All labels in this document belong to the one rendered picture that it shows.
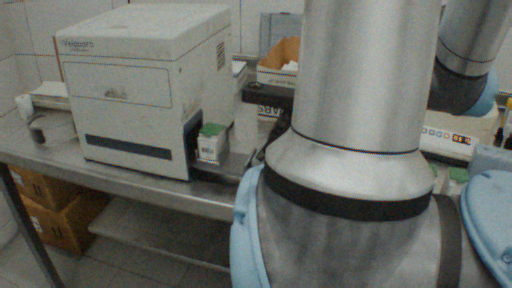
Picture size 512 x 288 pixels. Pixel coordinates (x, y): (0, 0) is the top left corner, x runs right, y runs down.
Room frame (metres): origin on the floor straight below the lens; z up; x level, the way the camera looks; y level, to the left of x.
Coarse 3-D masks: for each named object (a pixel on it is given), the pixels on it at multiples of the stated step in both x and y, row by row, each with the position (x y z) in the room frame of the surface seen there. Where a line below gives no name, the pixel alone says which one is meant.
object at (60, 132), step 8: (32, 120) 0.80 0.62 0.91; (72, 120) 0.77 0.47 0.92; (32, 128) 0.73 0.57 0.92; (40, 128) 0.73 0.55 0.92; (48, 128) 0.73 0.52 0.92; (56, 128) 0.74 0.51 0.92; (64, 128) 0.75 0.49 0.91; (72, 128) 0.77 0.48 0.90; (32, 136) 0.74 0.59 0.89; (40, 136) 0.73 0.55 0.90; (48, 136) 0.73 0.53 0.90; (56, 136) 0.74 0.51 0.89; (64, 136) 0.75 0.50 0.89; (72, 136) 0.76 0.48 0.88
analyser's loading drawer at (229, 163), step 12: (228, 144) 0.63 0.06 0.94; (192, 156) 0.62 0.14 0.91; (228, 156) 0.62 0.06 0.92; (240, 156) 0.62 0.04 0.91; (252, 156) 0.60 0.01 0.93; (192, 168) 0.60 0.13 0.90; (204, 168) 0.59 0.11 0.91; (216, 168) 0.58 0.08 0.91; (228, 168) 0.58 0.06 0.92; (240, 168) 0.58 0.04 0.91
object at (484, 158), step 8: (480, 144) 0.57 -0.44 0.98; (480, 152) 0.54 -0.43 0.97; (488, 152) 0.54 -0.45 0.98; (496, 152) 0.54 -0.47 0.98; (504, 152) 0.54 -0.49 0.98; (472, 160) 0.56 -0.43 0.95; (480, 160) 0.54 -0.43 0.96; (488, 160) 0.53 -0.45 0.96; (496, 160) 0.53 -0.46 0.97; (504, 160) 0.52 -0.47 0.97; (472, 168) 0.54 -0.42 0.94; (480, 168) 0.54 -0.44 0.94; (488, 168) 0.53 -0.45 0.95; (496, 168) 0.52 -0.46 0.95; (504, 168) 0.52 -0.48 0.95; (472, 176) 0.54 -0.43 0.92
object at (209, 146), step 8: (224, 128) 0.63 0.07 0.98; (200, 136) 0.60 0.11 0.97; (208, 136) 0.60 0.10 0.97; (216, 136) 0.60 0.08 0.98; (224, 136) 0.62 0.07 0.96; (200, 144) 0.60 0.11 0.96; (208, 144) 0.59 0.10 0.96; (216, 144) 0.59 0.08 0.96; (200, 152) 0.60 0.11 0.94; (208, 152) 0.59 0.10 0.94; (216, 152) 0.59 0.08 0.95; (208, 160) 0.59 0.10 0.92; (216, 160) 0.59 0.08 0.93
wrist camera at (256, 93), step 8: (248, 88) 0.58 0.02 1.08; (256, 88) 0.58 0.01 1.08; (264, 88) 0.59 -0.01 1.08; (272, 88) 0.59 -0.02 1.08; (280, 88) 0.59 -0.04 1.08; (288, 88) 0.59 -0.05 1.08; (248, 96) 0.57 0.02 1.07; (256, 96) 0.57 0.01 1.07; (264, 96) 0.57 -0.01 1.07; (272, 96) 0.56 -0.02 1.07; (280, 96) 0.56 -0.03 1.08; (288, 96) 0.56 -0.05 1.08; (256, 104) 0.57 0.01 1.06; (264, 104) 0.56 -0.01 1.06; (272, 104) 0.56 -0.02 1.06; (280, 104) 0.56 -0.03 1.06; (288, 104) 0.55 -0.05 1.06
